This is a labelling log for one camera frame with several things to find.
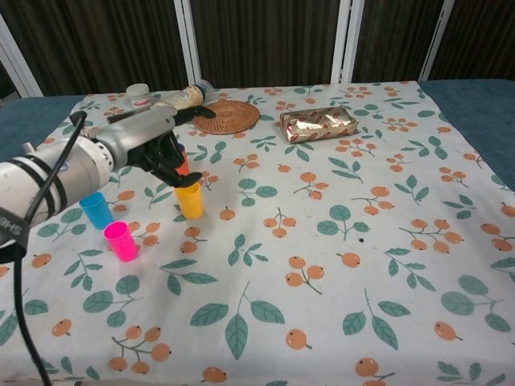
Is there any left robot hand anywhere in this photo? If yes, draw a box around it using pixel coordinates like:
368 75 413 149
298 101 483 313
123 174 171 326
90 103 216 189

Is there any light blue plastic cup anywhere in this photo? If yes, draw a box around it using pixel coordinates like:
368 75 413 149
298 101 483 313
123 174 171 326
79 191 115 230

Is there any yellow plastic cup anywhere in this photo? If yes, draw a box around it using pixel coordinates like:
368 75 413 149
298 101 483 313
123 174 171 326
175 183 204 220

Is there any pink plastic cup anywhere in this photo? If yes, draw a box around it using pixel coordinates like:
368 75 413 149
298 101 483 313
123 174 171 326
103 220 137 263

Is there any grey square flat box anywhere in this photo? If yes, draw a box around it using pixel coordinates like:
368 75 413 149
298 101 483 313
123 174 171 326
105 109 140 125

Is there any small white jar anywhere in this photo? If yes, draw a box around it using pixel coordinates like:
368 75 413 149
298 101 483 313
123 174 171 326
126 83 151 109

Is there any orange plastic cup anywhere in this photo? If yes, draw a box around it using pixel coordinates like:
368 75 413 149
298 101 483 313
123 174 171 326
176 149 191 177

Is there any cream squeeze bottle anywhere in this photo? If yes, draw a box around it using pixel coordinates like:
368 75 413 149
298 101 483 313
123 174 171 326
150 81 213 112

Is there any round woven rattan coaster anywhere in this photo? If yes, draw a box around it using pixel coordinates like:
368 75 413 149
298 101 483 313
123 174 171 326
192 100 261 136

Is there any dark folding screen panel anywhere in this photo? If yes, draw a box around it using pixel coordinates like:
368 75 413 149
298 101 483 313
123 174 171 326
0 0 192 98
187 0 351 88
422 0 515 81
344 0 446 84

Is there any gold foil snack packet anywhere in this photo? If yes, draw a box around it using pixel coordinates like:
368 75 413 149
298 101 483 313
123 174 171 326
279 106 359 145

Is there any floral printed tablecloth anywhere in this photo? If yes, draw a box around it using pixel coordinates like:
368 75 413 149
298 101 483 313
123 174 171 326
0 80 515 386

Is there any blue felt table cover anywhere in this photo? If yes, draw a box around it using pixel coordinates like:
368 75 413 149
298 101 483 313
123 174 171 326
0 78 515 178

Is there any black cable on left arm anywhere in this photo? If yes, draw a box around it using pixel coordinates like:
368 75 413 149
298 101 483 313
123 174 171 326
0 111 89 386

